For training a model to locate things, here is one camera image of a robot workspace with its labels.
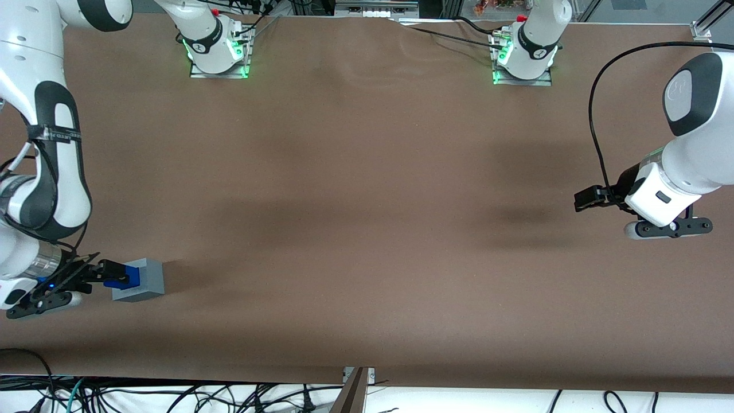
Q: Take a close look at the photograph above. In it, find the dark angled support beam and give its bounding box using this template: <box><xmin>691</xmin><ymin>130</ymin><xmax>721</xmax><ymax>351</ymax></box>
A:
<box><xmin>328</xmin><ymin>368</ymin><xmax>368</xmax><ymax>413</ymax></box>

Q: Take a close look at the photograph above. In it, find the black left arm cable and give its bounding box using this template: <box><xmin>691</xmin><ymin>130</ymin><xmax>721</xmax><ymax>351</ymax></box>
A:
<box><xmin>588</xmin><ymin>41</ymin><xmax>734</xmax><ymax>207</ymax></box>

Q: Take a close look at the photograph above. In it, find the teal floor cable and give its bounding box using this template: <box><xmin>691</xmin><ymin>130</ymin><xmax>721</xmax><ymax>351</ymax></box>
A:
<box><xmin>64</xmin><ymin>377</ymin><xmax>88</xmax><ymax>413</ymax></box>

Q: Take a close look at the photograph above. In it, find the black looped floor cable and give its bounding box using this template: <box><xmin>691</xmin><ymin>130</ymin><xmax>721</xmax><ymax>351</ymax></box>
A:
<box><xmin>0</xmin><ymin>348</ymin><xmax>57</xmax><ymax>413</ymax></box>

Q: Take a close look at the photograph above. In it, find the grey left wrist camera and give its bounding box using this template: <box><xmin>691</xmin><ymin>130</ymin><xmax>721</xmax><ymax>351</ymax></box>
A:
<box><xmin>624</xmin><ymin>217</ymin><xmax>713</xmax><ymax>240</ymax></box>

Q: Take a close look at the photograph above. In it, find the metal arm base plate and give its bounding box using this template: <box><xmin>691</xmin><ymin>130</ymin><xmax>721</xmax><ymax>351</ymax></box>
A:
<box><xmin>492</xmin><ymin>68</ymin><xmax>553</xmax><ymax>87</ymax></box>
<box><xmin>189</xmin><ymin>53</ymin><xmax>252</xmax><ymax>79</ymax></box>

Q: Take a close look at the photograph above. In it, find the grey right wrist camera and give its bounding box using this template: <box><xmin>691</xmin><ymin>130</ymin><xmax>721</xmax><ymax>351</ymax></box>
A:
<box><xmin>6</xmin><ymin>291</ymin><xmax>84</xmax><ymax>320</ymax></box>

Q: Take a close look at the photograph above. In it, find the brown table cover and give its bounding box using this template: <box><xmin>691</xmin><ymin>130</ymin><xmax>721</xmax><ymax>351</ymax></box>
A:
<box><xmin>0</xmin><ymin>10</ymin><xmax>734</xmax><ymax>394</ymax></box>

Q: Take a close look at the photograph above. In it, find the blue plastic part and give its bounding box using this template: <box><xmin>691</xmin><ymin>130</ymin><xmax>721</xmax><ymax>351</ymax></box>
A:
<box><xmin>104</xmin><ymin>267</ymin><xmax>140</xmax><ymax>289</ymax></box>

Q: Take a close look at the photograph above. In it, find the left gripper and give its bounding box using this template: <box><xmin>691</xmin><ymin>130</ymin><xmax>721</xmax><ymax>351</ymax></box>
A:
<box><xmin>575</xmin><ymin>162</ymin><xmax>701</xmax><ymax>228</ymax></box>

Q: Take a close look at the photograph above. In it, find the gray square base block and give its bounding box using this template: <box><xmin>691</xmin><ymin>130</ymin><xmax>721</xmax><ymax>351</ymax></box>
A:
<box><xmin>112</xmin><ymin>258</ymin><xmax>165</xmax><ymax>303</ymax></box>

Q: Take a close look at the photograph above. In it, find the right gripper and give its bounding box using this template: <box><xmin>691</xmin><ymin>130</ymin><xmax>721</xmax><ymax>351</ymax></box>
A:
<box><xmin>0</xmin><ymin>259</ymin><xmax>130</xmax><ymax>309</ymax></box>

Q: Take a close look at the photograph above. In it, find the black cable across table cover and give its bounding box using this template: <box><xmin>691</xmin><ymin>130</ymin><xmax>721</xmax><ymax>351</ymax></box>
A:
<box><xmin>396</xmin><ymin>16</ymin><xmax>506</xmax><ymax>50</ymax></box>

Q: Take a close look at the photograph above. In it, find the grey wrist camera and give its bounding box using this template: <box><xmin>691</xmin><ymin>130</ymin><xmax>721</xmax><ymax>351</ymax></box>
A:
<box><xmin>6</xmin><ymin>291</ymin><xmax>84</xmax><ymax>320</ymax></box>
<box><xmin>624</xmin><ymin>217</ymin><xmax>713</xmax><ymax>240</ymax></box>

